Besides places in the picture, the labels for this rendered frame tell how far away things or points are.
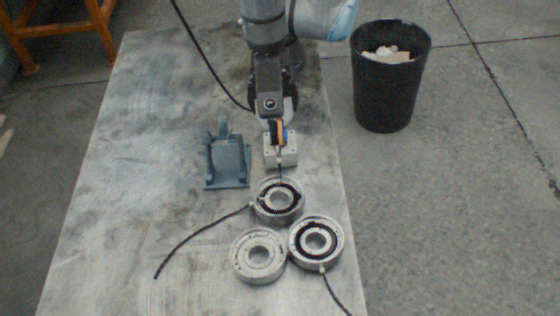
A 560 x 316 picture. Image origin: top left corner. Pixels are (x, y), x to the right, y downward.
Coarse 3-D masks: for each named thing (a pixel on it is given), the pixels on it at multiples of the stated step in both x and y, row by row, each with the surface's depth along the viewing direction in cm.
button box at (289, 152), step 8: (264, 136) 105; (288, 136) 104; (264, 144) 103; (288, 144) 102; (264, 152) 102; (272, 152) 101; (288, 152) 101; (296, 152) 101; (272, 160) 102; (288, 160) 102; (296, 160) 102
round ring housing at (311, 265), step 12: (312, 216) 90; (324, 216) 89; (312, 228) 89; (336, 228) 89; (288, 240) 86; (312, 240) 91; (324, 240) 89; (312, 252) 86; (324, 252) 85; (336, 252) 84; (300, 264) 85; (312, 264) 83; (324, 264) 84
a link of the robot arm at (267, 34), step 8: (240, 24) 79; (248, 24) 76; (256, 24) 75; (264, 24) 75; (272, 24) 76; (280, 24) 77; (248, 32) 78; (256, 32) 77; (264, 32) 76; (272, 32) 77; (280, 32) 77; (248, 40) 79; (256, 40) 78; (264, 40) 77; (272, 40) 78
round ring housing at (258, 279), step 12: (252, 228) 89; (264, 228) 89; (240, 240) 89; (276, 240) 88; (252, 252) 89; (264, 252) 89; (252, 264) 85; (264, 264) 85; (240, 276) 84; (252, 276) 82; (264, 276) 82; (276, 276) 84
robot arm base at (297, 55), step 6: (288, 42) 120; (294, 42) 122; (300, 42) 125; (294, 48) 122; (300, 48) 125; (294, 54) 124; (300, 54) 125; (294, 60) 125; (300, 60) 126; (294, 66) 124; (300, 66) 126; (294, 72) 125
